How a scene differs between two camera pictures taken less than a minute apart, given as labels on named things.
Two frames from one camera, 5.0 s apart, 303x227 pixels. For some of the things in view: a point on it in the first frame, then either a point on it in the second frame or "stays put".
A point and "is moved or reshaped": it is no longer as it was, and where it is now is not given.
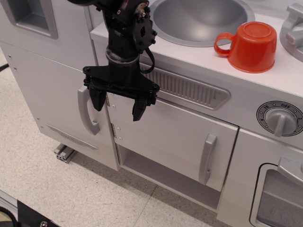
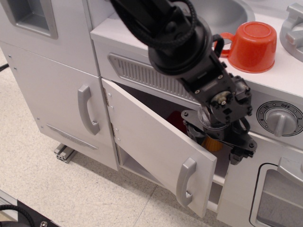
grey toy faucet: x=291 y=31 stays put
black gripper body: x=121 y=78 to x=228 y=135
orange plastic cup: x=253 y=47 stays put
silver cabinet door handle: x=204 y=173 to x=184 y=197
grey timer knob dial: x=280 y=118 stays put
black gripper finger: x=139 y=107 to x=236 y=155
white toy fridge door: x=51 y=89 stays put
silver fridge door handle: x=83 y=95 stays put
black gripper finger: x=98 y=97 to x=196 y=133
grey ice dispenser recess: x=35 y=16 stays put
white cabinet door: x=173 y=135 is moved or reshaped
